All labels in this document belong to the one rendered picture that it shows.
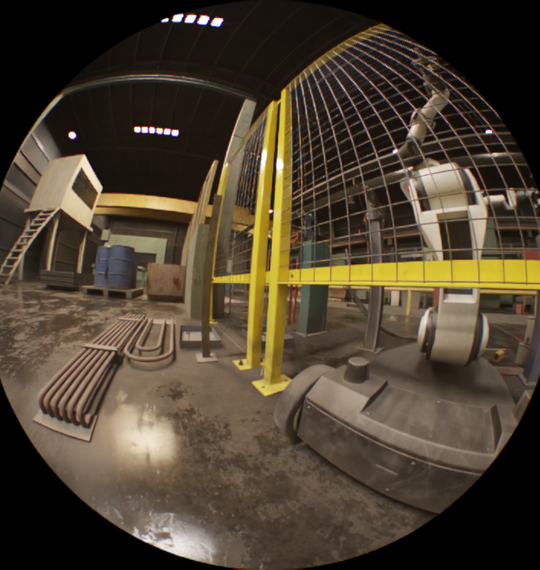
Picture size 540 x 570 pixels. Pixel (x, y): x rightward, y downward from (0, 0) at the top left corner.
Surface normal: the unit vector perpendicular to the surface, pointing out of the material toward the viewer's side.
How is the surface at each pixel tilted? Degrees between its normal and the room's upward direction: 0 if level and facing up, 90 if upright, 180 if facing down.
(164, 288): 90
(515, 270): 90
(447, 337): 93
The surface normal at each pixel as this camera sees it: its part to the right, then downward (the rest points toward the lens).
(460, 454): -0.56, -0.75
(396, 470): -0.86, -0.07
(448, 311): -0.84, 0.22
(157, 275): 0.58, 0.02
